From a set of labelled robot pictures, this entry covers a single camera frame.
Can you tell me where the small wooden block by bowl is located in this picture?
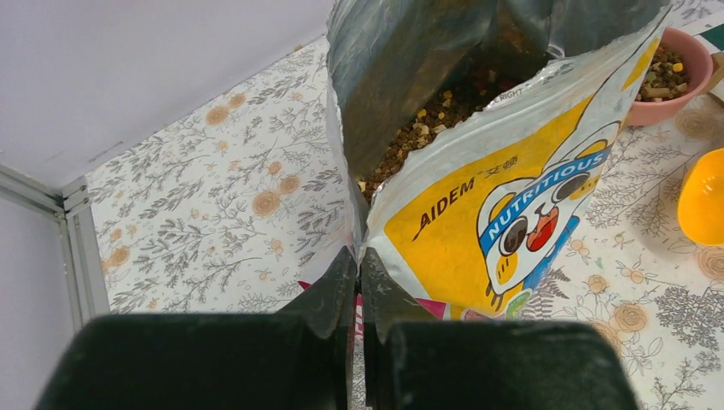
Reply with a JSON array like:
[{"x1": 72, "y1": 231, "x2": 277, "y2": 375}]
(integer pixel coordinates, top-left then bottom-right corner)
[{"x1": 704, "y1": 51, "x2": 724, "y2": 103}]

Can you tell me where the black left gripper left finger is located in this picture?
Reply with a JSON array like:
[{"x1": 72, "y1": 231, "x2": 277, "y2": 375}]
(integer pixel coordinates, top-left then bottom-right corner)
[{"x1": 37, "y1": 248, "x2": 357, "y2": 409}]

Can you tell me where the green white checkerboard mat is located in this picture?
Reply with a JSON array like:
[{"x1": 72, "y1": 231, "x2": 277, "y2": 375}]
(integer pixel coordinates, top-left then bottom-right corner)
[{"x1": 698, "y1": 23, "x2": 723, "y2": 51}]

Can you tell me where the yellow plastic scoop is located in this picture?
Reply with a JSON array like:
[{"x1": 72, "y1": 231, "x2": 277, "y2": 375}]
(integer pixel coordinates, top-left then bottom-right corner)
[{"x1": 677, "y1": 149, "x2": 723, "y2": 246}]

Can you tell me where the pink pet food bowl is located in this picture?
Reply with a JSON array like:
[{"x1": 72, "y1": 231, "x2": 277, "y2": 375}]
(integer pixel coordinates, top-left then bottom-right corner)
[{"x1": 626, "y1": 28, "x2": 714, "y2": 126}]

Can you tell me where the pet food bag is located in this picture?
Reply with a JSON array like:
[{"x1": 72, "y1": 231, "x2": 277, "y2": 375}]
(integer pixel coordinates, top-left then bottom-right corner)
[{"x1": 296, "y1": 0, "x2": 674, "y2": 346}]

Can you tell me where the floral table mat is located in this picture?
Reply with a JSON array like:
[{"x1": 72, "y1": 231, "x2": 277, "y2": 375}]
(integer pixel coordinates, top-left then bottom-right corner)
[{"x1": 88, "y1": 33, "x2": 723, "y2": 409}]

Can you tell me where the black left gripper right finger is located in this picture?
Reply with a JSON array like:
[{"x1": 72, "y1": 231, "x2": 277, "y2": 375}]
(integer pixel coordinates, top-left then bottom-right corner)
[{"x1": 360, "y1": 249, "x2": 637, "y2": 409}]

